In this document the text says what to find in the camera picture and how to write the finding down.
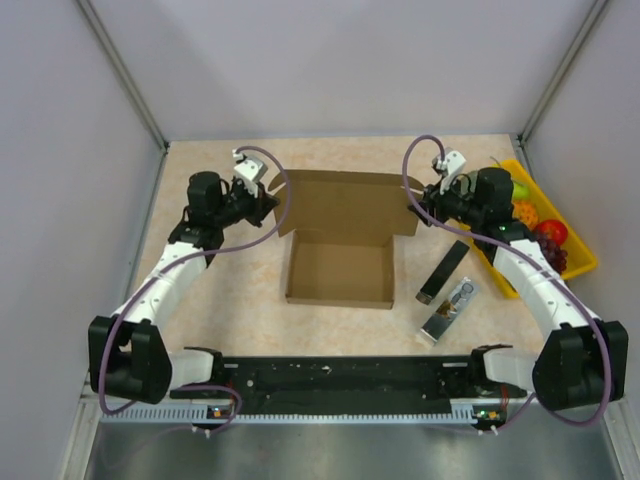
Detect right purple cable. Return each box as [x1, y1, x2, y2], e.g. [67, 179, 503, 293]
[402, 133, 614, 436]

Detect green apple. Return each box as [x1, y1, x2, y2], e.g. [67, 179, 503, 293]
[512, 181, 530, 201]

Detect black rectangular bar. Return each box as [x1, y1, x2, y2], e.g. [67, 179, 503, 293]
[416, 240, 470, 305]

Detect red apple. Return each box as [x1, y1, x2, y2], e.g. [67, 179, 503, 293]
[534, 219, 569, 246]

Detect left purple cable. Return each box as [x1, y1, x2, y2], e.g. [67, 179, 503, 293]
[98, 144, 294, 436]

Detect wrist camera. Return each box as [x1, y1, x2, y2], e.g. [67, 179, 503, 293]
[432, 147, 467, 195]
[232, 149, 268, 189]

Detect yellow plastic tray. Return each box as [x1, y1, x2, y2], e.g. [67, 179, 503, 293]
[492, 159, 598, 280]

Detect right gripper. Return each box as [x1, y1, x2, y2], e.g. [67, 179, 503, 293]
[407, 175, 484, 228]

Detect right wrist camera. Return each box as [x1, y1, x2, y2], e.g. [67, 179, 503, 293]
[432, 147, 467, 195]

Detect aluminium rail frame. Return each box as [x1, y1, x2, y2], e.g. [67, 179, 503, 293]
[79, 363, 626, 426]

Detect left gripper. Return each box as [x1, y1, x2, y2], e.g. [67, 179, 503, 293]
[213, 178, 279, 228]

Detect purple grapes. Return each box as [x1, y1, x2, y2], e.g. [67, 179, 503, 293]
[537, 237, 568, 274]

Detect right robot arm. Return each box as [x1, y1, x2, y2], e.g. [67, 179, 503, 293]
[405, 167, 629, 412]

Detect purple cable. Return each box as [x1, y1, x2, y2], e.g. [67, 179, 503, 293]
[98, 144, 294, 436]
[402, 133, 614, 436]

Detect orange pineapple toy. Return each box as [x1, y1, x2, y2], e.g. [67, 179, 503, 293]
[513, 200, 540, 230]

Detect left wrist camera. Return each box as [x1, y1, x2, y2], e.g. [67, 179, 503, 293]
[232, 149, 268, 189]

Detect brown cardboard box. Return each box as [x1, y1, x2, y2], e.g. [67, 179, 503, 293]
[269, 170, 424, 310]

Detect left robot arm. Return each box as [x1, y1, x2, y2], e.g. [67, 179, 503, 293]
[88, 160, 279, 404]

